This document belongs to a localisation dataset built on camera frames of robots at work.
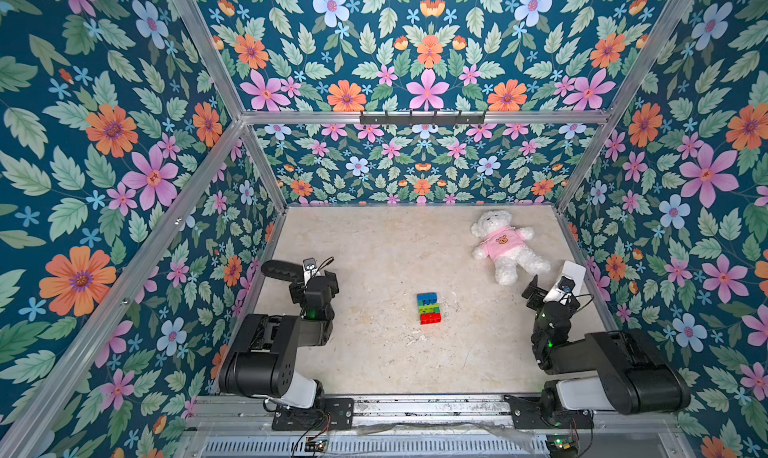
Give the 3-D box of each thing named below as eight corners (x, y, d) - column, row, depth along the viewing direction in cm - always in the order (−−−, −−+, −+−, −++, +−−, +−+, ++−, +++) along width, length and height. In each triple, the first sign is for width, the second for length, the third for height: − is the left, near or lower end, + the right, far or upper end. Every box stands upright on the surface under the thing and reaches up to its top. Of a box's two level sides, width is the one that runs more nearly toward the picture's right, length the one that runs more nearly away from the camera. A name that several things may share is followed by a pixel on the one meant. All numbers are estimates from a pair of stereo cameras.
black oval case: (262, 274, 103) (255, 265, 98) (274, 260, 106) (269, 251, 102) (295, 290, 99) (290, 281, 94) (307, 274, 103) (302, 266, 98)
